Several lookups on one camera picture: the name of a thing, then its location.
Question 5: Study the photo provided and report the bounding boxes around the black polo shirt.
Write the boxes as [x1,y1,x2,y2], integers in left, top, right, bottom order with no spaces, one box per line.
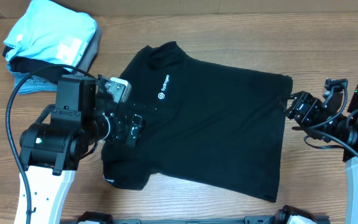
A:
[101,42,293,202]

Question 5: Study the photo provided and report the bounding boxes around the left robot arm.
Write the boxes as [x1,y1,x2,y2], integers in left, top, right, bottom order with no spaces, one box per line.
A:
[14,75,143,223]

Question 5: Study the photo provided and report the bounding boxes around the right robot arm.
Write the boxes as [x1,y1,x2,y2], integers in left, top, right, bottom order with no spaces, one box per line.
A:
[279,79,358,223]

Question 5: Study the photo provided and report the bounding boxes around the grey folded garment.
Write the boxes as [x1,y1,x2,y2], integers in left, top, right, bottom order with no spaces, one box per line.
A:
[69,27,102,72]

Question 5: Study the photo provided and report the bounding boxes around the blue denim folded jeans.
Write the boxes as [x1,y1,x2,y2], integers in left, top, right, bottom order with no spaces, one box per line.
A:
[6,63,57,95]

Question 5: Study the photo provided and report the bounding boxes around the light blue folded t-shirt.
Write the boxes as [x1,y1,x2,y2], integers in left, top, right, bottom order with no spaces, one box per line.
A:
[4,0,97,67]

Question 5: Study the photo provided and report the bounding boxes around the black folded garment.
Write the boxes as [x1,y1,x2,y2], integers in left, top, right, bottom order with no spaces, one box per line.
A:
[7,57,71,84]

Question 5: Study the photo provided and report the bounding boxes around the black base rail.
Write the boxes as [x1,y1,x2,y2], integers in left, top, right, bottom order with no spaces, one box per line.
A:
[114,215,273,224]

